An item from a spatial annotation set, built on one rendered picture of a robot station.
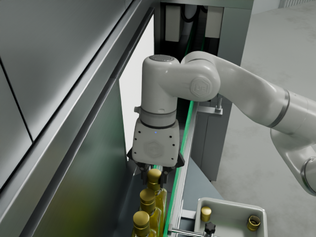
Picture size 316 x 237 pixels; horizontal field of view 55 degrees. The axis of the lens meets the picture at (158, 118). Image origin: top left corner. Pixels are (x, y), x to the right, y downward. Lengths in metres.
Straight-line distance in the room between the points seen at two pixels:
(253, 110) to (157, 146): 0.21
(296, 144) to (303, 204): 1.55
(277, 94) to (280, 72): 2.76
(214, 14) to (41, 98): 1.09
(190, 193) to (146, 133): 0.59
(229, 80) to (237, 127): 1.92
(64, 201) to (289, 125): 0.44
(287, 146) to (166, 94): 0.30
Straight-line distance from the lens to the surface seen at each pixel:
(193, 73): 0.56
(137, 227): 0.67
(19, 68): 0.45
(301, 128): 0.66
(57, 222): 0.57
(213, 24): 1.49
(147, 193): 0.70
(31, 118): 0.49
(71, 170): 0.57
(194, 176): 1.25
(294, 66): 3.54
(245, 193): 2.18
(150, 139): 0.65
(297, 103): 0.65
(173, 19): 1.52
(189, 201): 1.18
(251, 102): 0.65
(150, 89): 0.59
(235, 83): 0.68
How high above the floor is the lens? 1.74
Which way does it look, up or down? 42 degrees down
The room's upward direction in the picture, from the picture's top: straight up
